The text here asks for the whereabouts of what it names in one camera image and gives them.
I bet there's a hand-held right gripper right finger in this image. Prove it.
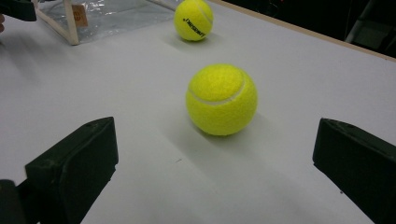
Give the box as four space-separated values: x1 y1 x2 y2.
312 118 396 224

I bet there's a clear tote bag beige trim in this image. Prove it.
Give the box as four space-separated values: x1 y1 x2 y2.
31 0 179 47

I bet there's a white table cover sheet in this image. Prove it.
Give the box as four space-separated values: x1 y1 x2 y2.
0 0 396 224

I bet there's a yellow tennis ball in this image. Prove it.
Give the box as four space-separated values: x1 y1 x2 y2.
185 63 259 137
173 0 215 42

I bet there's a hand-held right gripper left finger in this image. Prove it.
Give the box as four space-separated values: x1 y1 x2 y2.
25 117 120 224

